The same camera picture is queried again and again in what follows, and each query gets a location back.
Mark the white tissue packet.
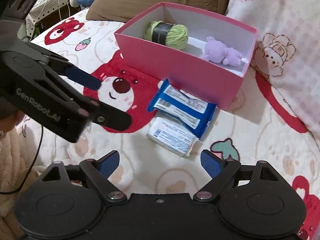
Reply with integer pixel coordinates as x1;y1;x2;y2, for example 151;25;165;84
147;117;198;157

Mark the pink checkered pillow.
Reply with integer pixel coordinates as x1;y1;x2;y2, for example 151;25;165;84
227;0;319;140

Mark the pink cardboard box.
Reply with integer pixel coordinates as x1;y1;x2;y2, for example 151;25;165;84
114;2;258;110

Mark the green yarn ball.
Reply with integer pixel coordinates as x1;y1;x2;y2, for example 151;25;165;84
143;21;189;51

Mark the purple plush toy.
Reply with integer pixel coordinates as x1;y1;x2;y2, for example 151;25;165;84
200;36;243;67

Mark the black cable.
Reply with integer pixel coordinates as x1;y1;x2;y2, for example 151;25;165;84
0;125;45;196

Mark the bear print fleece blanket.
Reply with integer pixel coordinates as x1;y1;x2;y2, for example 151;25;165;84
18;11;319;239

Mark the cluttered bedside table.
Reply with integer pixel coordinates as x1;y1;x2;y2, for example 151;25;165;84
25;0;79;39

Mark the blue tissue packet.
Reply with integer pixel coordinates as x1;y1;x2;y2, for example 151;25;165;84
147;79;217;139

